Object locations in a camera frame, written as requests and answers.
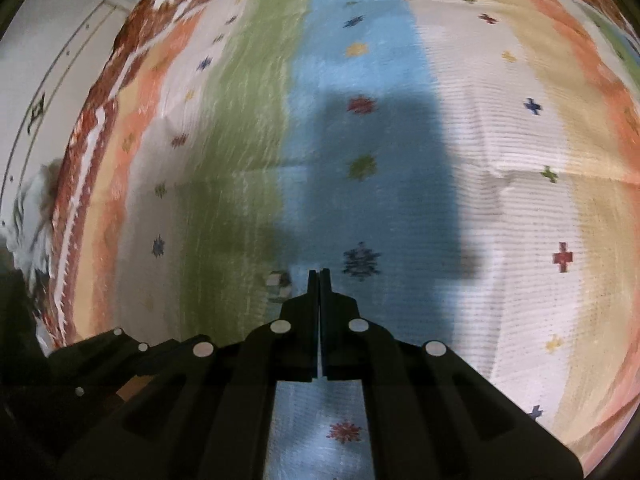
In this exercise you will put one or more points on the white bed headboard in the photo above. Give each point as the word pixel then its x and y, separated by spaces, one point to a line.
pixel 50 113

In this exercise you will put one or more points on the grey crumpled cloth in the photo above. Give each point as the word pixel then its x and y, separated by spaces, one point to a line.
pixel 28 233

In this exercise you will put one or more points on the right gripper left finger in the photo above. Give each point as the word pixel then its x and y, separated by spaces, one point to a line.
pixel 202 411

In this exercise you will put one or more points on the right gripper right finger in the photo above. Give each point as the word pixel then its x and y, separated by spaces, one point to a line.
pixel 430 415

